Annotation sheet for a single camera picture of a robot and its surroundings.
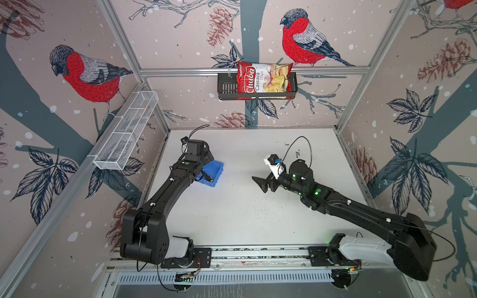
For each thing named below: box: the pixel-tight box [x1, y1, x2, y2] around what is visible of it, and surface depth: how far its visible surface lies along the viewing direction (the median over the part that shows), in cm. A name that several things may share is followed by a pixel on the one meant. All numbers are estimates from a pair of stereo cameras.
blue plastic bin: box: [196, 160, 225, 187], surface depth 97 cm
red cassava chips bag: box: [236, 61, 294, 100], surface depth 90 cm
